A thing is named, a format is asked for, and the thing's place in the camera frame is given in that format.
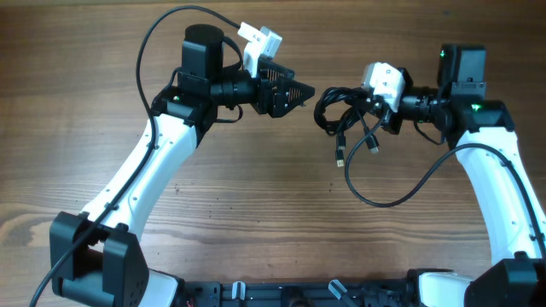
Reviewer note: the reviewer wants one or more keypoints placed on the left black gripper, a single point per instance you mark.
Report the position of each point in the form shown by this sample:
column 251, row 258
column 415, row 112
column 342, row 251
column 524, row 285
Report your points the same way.
column 275, row 106

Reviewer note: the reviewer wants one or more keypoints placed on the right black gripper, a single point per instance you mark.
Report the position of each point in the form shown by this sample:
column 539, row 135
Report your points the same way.
column 384, row 110

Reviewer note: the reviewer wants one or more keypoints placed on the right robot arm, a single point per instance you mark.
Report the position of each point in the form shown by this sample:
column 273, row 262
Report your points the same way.
column 481, row 135

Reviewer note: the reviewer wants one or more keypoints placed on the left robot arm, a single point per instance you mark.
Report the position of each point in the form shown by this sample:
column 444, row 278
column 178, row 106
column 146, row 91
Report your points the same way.
column 96, row 256

